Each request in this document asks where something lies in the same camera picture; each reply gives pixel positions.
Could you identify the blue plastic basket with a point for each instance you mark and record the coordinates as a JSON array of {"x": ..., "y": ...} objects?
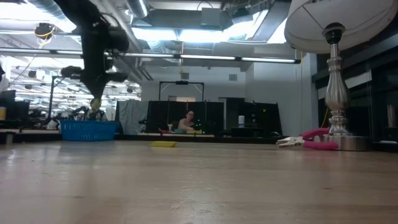
[{"x": 88, "y": 130}]

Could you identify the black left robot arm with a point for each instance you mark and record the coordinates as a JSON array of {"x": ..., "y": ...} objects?
[{"x": 90, "y": 25}]

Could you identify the black metal rig frame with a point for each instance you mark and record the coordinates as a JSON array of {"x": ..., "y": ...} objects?
[
  {"x": 182, "y": 82},
  {"x": 50, "y": 99}
]

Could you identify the white wipes canister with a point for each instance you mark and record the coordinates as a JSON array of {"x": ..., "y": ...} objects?
[{"x": 241, "y": 121}]

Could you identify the silver ceiling duct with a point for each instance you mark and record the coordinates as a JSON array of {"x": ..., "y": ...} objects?
[{"x": 138, "y": 7}]

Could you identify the black round ceiling device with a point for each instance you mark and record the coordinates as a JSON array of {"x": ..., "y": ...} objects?
[{"x": 44, "y": 30}]

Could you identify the yellow container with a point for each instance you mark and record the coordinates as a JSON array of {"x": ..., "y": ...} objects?
[{"x": 2, "y": 112}]

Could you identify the black cabinet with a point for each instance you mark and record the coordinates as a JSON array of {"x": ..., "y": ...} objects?
[{"x": 261, "y": 118}]

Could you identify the black partition screen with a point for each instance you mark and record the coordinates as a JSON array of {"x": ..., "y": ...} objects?
[{"x": 214, "y": 115}]

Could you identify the long strip light bar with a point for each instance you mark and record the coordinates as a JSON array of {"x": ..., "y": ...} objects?
[{"x": 205, "y": 57}]

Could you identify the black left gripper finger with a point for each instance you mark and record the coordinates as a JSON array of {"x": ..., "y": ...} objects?
[
  {"x": 91, "y": 91},
  {"x": 99, "y": 91}
]

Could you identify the black shelving unit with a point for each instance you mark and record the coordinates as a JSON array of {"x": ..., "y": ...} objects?
[{"x": 385, "y": 93}]

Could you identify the grey hanging cloth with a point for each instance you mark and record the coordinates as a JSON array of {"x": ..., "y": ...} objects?
[{"x": 133, "y": 115}]

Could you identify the grey square wall vent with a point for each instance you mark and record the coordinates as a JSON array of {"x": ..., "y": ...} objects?
[
  {"x": 233, "y": 77},
  {"x": 185, "y": 76}
]

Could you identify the black monitor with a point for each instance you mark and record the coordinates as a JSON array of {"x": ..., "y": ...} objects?
[{"x": 17, "y": 109}]

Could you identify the person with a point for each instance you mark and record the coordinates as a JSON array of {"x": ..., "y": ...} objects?
[{"x": 186, "y": 123}]

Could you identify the silver table lamp white shade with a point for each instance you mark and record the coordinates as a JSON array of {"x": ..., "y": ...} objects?
[{"x": 337, "y": 93}]

